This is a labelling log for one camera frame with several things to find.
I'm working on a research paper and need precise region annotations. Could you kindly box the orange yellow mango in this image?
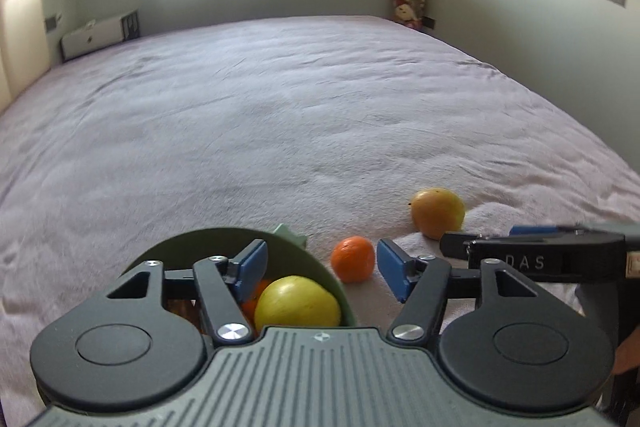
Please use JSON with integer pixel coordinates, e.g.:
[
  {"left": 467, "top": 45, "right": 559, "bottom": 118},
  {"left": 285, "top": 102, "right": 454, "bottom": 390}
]
[{"left": 410, "top": 188, "right": 466, "bottom": 241}]

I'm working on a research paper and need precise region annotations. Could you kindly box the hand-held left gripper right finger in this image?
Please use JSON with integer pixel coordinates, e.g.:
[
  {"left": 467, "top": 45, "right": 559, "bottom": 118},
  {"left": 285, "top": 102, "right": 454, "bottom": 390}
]
[{"left": 376, "top": 238, "right": 546, "bottom": 342}]

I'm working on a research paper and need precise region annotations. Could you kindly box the orange mandarin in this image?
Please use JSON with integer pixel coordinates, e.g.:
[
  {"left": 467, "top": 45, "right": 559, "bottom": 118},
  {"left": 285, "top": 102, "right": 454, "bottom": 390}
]
[
  {"left": 242, "top": 279, "right": 273, "bottom": 338},
  {"left": 331, "top": 236, "right": 376, "bottom": 284}
]

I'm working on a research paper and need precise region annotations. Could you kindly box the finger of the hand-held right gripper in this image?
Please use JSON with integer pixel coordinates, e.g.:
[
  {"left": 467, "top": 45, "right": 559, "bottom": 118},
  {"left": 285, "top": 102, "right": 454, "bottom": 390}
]
[
  {"left": 509, "top": 222, "right": 627, "bottom": 237},
  {"left": 440, "top": 231, "right": 474, "bottom": 259}
]

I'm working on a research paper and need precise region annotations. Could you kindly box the green colander bowl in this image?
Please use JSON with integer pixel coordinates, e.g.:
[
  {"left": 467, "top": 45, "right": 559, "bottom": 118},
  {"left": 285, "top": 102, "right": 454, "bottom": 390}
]
[{"left": 121, "top": 223, "right": 358, "bottom": 338}]

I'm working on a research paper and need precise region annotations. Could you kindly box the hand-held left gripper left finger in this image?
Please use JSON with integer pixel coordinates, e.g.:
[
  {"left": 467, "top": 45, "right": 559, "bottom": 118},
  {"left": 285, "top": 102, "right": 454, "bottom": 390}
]
[{"left": 105, "top": 238, "right": 269, "bottom": 345}]

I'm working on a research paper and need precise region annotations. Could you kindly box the yellow apple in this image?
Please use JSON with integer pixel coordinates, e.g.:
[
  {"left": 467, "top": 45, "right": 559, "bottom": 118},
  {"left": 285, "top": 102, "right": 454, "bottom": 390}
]
[{"left": 254, "top": 275, "right": 342, "bottom": 330}]

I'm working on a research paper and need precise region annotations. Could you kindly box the person's right forearm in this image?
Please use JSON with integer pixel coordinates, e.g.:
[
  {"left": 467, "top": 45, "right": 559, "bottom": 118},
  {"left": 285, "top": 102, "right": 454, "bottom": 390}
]
[{"left": 612, "top": 326, "right": 640, "bottom": 376}]

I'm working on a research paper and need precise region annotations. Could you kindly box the cream padded headboard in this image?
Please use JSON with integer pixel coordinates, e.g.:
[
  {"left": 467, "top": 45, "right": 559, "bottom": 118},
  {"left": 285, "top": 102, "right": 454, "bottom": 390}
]
[{"left": 0, "top": 0, "right": 51, "bottom": 112}]

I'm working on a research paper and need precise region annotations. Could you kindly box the white bedside cabinet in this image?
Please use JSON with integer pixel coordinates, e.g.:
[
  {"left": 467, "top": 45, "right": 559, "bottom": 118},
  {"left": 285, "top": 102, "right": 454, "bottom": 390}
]
[{"left": 61, "top": 9, "right": 141, "bottom": 62}]

